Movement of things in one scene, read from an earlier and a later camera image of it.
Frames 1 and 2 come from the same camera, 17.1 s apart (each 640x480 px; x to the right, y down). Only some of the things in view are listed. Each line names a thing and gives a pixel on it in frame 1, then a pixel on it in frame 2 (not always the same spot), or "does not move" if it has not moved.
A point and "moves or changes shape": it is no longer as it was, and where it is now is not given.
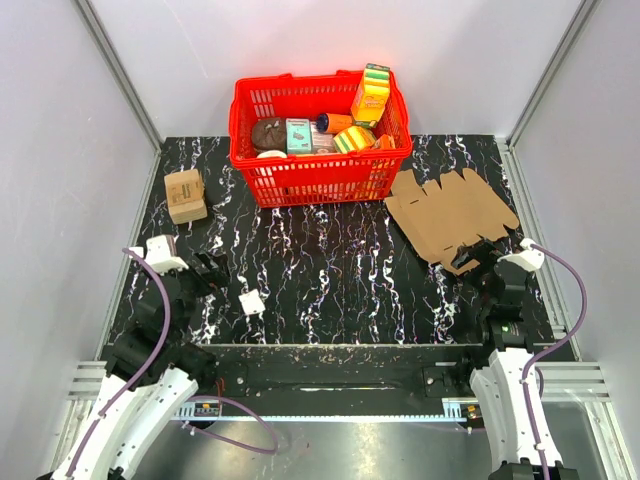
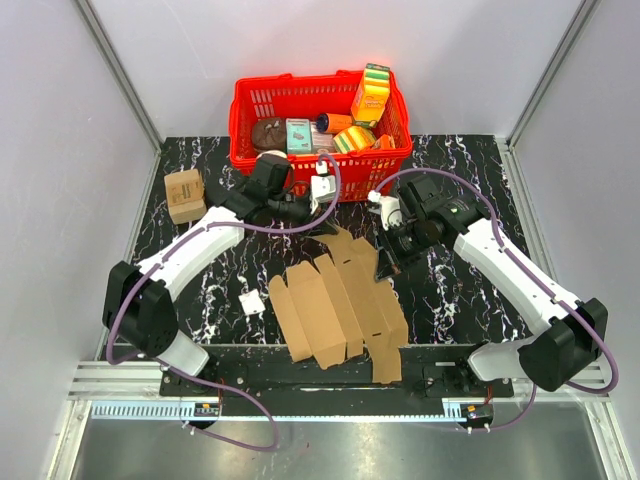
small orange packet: (385, 143) does not move
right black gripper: (488, 258) -> (387, 256)
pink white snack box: (321, 142) does not move
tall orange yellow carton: (371, 96) does not move
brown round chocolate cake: (269, 134) does not move
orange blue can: (333, 123) does not move
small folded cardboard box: (186, 195) does not move
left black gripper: (206, 286) -> (320, 231)
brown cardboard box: (442, 218) moves or changes shape
